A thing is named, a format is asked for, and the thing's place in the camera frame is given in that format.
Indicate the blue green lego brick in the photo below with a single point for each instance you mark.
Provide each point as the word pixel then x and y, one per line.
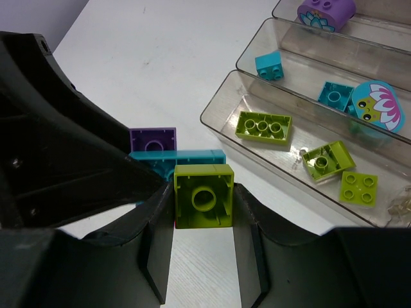
pixel 269 67

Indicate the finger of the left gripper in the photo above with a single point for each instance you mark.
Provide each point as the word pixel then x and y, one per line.
pixel 62 157

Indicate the green wide lego brick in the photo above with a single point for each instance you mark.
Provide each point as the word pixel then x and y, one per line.
pixel 266 129

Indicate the green small lego brick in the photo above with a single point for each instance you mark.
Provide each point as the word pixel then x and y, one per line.
pixel 358 188

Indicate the blue small lego brick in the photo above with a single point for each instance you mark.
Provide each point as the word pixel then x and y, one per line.
pixel 336 95

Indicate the purple butterfly lego piece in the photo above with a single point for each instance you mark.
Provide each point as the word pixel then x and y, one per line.
pixel 153 139

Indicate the clear bin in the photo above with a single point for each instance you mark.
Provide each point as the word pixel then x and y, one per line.
pixel 311 57
pixel 353 168
pixel 382 22

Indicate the purple rounded lego brick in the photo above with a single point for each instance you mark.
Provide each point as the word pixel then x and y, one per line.
pixel 329 15

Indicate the clear bin nearest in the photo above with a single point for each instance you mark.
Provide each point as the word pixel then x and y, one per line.
pixel 353 168

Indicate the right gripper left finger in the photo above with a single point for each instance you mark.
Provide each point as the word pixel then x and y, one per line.
pixel 123 264

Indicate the blue oval flower lego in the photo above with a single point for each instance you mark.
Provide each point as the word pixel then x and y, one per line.
pixel 377 103

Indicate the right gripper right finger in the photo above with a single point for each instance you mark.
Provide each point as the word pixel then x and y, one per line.
pixel 282 265

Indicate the green lego brick split off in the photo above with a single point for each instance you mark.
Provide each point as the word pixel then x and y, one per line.
pixel 327 160

